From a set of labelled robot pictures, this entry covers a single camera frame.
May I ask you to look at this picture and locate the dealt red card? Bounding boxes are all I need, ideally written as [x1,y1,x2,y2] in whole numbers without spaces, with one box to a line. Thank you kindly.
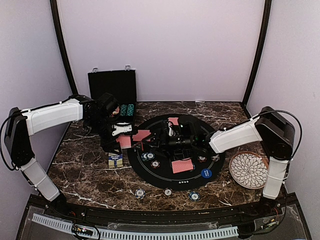
[168,117,179,126]
[132,129,151,142]

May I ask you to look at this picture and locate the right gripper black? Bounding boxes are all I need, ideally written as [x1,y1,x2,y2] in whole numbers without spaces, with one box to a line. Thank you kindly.
[142,128,195,159]

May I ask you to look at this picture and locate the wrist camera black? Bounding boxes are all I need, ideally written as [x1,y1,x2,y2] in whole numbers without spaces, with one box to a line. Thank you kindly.
[178,115,201,137]
[97,93,120,119]

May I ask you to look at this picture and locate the blue small blind button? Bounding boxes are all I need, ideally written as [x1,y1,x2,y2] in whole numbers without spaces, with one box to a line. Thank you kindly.
[201,168,213,179]

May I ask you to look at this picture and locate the red playing card deck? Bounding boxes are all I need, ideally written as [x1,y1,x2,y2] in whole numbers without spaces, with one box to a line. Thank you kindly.
[116,135,132,149]

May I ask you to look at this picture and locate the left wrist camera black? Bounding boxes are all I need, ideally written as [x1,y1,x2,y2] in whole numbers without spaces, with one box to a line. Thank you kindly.
[97,93,120,119]

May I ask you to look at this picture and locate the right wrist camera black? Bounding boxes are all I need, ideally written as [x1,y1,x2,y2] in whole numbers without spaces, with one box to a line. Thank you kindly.
[178,115,201,137]

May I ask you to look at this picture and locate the dealt red cards front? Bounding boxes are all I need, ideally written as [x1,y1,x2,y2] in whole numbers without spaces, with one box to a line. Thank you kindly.
[171,158,194,174]

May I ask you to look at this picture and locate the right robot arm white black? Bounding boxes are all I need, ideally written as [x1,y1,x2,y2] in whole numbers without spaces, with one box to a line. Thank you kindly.
[142,106,300,217]

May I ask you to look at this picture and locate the blue green chip stack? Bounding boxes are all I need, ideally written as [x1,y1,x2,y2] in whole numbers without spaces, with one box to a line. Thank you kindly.
[188,191,201,202]

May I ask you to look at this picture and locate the blue white chip mat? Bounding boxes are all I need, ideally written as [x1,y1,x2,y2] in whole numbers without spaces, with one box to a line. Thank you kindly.
[211,154,220,162]

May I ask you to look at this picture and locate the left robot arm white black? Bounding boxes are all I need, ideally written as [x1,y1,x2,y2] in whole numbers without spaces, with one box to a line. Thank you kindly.
[2,93,132,218]

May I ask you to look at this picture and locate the floral patterned ceramic plate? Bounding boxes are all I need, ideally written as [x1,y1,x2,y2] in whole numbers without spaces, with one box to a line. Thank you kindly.
[229,151,269,190]

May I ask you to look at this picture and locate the white cable duct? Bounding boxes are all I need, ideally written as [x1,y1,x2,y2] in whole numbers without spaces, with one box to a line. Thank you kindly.
[31,213,239,240]

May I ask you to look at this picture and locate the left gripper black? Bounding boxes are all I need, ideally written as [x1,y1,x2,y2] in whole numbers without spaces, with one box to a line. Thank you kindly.
[86,114,122,155]

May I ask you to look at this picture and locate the wooden card holder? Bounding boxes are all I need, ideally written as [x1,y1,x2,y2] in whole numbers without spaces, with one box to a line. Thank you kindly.
[108,153,124,169]

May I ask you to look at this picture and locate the round black poker mat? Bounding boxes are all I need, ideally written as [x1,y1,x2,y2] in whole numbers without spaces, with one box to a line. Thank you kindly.
[127,114,226,191]

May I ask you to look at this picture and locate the black poker chip case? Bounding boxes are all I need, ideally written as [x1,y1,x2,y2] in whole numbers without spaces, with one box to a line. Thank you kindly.
[87,69,137,125]

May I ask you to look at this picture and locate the card box in case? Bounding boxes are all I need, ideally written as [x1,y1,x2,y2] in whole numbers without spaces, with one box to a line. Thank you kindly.
[112,106,120,117]

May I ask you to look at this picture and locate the red triangle dealer marker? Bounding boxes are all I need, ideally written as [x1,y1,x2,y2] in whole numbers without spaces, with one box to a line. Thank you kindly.
[132,141,144,151]

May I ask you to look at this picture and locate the teal chips in case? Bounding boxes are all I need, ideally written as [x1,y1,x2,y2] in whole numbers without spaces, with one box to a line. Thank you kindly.
[120,104,135,117]

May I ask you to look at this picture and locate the red white chip stack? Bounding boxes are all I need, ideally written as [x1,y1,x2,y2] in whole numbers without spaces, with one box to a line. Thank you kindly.
[163,188,173,197]

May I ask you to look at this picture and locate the blue white chip stack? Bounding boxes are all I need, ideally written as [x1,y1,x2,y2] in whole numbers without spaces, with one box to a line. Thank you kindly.
[134,188,146,199]

